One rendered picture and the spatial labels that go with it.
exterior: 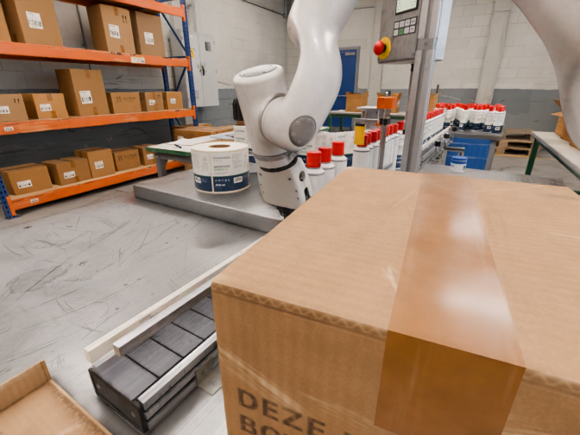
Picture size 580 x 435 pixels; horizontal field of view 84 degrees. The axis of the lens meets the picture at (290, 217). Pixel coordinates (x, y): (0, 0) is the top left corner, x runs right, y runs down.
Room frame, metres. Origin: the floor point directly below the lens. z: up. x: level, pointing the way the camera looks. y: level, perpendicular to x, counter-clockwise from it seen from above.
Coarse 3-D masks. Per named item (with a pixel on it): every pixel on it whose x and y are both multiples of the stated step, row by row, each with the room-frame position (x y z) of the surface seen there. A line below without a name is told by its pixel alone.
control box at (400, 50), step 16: (384, 0) 1.08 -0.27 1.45; (448, 0) 0.97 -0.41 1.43; (384, 16) 1.07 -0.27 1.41; (400, 16) 1.01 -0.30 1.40; (448, 16) 0.97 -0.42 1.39; (384, 32) 1.07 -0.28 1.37; (416, 32) 0.95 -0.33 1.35; (400, 48) 0.99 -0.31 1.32; (416, 48) 0.95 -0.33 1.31; (400, 64) 1.10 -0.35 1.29
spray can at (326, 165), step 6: (318, 150) 0.76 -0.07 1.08; (324, 150) 0.76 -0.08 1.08; (330, 150) 0.76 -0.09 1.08; (324, 156) 0.76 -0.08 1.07; (330, 156) 0.76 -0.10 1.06; (324, 162) 0.76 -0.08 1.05; (330, 162) 0.76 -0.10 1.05; (324, 168) 0.75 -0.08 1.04; (330, 168) 0.75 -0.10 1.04; (330, 174) 0.75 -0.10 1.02; (330, 180) 0.75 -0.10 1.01
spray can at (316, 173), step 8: (312, 152) 0.71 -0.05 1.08; (320, 152) 0.71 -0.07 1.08; (312, 160) 0.70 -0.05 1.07; (320, 160) 0.71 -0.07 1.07; (312, 168) 0.70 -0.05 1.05; (320, 168) 0.71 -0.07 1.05; (312, 176) 0.69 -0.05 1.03; (320, 176) 0.69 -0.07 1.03; (312, 184) 0.69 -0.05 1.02; (320, 184) 0.70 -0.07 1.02; (312, 192) 0.69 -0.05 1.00
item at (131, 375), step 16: (208, 304) 0.44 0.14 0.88; (176, 320) 0.40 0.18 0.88; (192, 320) 0.40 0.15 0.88; (208, 320) 0.40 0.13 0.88; (160, 336) 0.37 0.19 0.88; (176, 336) 0.37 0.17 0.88; (192, 336) 0.37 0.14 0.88; (208, 336) 0.37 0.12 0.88; (128, 352) 0.34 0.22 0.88; (144, 352) 0.34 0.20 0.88; (160, 352) 0.34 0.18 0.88; (176, 352) 0.34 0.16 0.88; (96, 368) 0.31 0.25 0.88; (112, 368) 0.31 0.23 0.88; (128, 368) 0.31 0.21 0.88; (144, 368) 0.31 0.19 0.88; (160, 368) 0.31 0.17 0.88; (112, 384) 0.29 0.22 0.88; (128, 384) 0.29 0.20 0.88; (144, 384) 0.29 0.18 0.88
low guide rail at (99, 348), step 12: (240, 252) 0.56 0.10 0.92; (228, 264) 0.52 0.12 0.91; (204, 276) 0.47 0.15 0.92; (180, 288) 0.44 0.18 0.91; (192, 288) 0.45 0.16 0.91; (168, 300) 0.41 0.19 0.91; (144, 312) 0.38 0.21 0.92; (156, 312) 0.39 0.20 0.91; (132, 324) 0.35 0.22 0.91; (108, 336) 0.33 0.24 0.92; (120, 336) 0.34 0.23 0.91; (84, 348) 0.31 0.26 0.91; (96, 348) 0.31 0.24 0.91; (108, 348) 0.32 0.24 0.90; (96, 360) 0.31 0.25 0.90
